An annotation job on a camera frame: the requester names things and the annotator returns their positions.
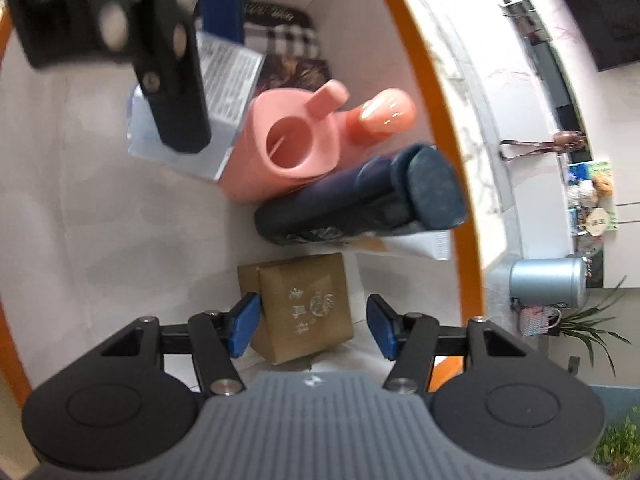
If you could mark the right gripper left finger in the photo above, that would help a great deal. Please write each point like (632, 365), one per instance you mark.
(217, 338)

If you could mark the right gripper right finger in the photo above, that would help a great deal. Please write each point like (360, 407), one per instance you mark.
(408, 340)

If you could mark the plaid black tissue pack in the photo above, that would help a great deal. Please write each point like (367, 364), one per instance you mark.
(268, 28)

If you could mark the brown cardboard box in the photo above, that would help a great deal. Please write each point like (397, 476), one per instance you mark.
(305, 306)

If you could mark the white vaseline lotion tube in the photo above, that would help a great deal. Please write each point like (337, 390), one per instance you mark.
(432, 245)

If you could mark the pink pump bottle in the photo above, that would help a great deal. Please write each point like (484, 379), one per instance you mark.
(390, 112)

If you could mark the woven small basket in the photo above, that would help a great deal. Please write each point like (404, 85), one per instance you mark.
(536, 321)

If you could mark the grey metal trash bin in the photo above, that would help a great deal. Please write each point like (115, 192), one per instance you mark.
(558, 282)

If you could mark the green floor plant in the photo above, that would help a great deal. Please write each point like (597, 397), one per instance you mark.
(587, 325)

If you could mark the hanging ivy plant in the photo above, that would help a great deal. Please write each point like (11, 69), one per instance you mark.
(617, 453)

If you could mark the teddy bear toy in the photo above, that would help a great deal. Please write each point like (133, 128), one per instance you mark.
(602, 181)

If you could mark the black wall television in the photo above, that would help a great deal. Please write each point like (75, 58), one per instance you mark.
(610, 28)

